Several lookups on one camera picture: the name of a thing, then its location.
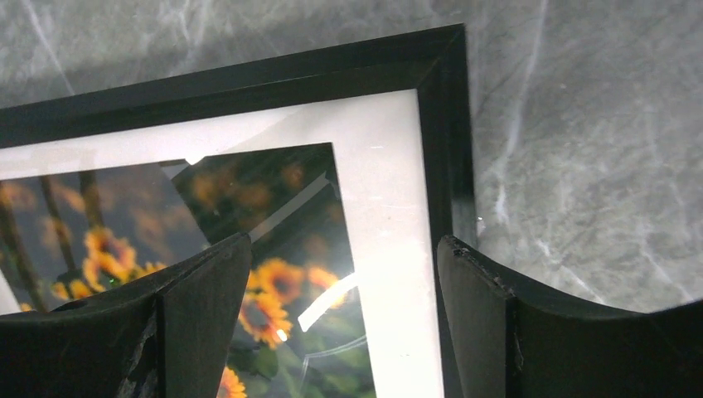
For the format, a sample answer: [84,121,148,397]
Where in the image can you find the white mat board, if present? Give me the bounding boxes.
[1,90,444,397]

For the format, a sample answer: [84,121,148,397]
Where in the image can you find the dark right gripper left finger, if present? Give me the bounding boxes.
[1,233,252,397]

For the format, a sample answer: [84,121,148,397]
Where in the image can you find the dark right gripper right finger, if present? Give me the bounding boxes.
[437,235,702,397]

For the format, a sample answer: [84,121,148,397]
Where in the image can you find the clear glass pane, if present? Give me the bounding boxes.
[1,90,444,397]

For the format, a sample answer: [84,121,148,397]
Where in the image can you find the sunflower photo print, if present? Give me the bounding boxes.
[1,144,376,397]

